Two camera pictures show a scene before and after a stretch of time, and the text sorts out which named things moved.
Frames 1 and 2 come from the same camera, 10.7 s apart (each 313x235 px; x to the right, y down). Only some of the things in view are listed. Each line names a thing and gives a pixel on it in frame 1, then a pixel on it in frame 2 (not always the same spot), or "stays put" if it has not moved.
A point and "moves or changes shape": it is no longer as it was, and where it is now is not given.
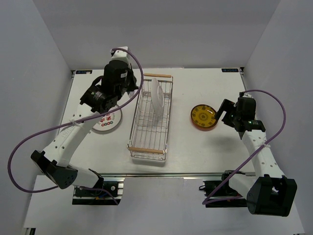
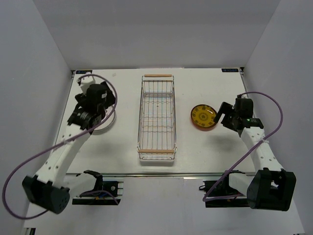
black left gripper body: (129, 85) → (110, 101)
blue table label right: (234, 70) stays put
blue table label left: (83, 72) stays put
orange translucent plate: (203, 128) stays put
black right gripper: (228, 106) stays put
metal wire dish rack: (148, 138) moves or changes shape
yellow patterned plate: (203, 116) stays put
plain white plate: (157, 97) → (108, 123)
